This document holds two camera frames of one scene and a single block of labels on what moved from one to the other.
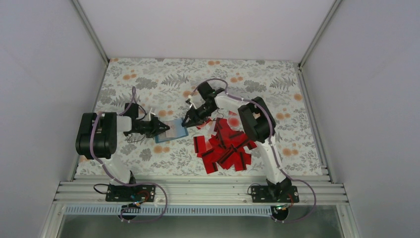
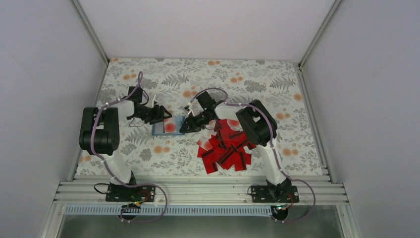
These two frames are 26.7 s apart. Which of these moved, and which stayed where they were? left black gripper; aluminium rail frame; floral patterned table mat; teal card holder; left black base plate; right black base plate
Moved: teal card holder; left black gripper
Stayed: right black base plate; floral patterned table mat; aluminium rail frame; left black base plate
